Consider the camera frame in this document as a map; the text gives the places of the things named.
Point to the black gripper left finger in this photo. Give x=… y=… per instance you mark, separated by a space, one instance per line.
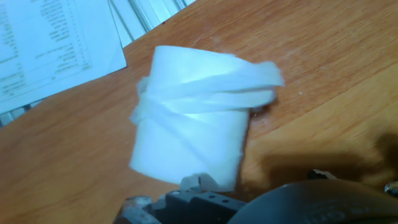
x=192 y=208

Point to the printed white paper sheet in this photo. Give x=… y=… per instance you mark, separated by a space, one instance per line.
x=46 y=46

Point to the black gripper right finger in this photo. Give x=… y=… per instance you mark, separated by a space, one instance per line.
x=320 y=175

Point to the orange wooden board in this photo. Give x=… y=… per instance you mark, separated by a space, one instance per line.
x=326 y=62

